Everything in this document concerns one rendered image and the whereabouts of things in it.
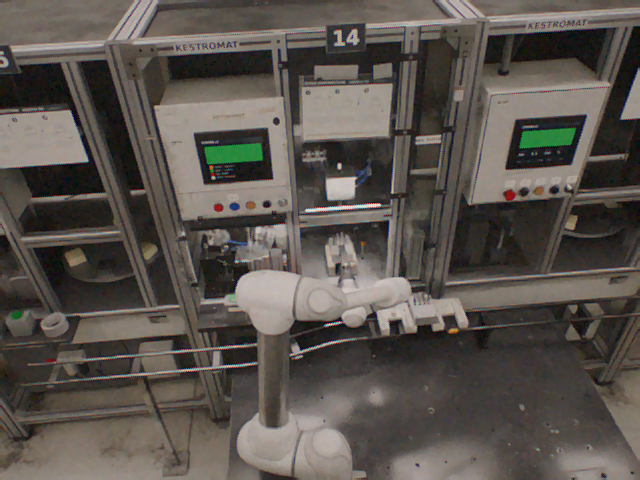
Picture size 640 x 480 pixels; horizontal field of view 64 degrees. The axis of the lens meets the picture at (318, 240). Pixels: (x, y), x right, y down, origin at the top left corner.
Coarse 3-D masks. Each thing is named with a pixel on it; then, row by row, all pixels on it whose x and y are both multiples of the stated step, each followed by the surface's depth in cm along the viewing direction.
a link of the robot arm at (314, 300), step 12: (300, 288) 147; (312, 288) 144; (324, 288) 144; (336, 288) 149; (300, 300) 146; (312, 300) 142; (324, 300) 142; (336, 300) 145; (300, 312) 147; (312, 312) 143; (324, 312) 143; (336, 312) 146
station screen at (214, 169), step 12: (204, 144) 173; (216, 144) 174; (228, 144) 174; (240, 144) 174; (204, 156) 176; (264, 156) 178; (216, 168) 179; (228, 168) 180; (240, 168) 180; (252, 168) 181; (264, 168) 181; (216, 180) 182
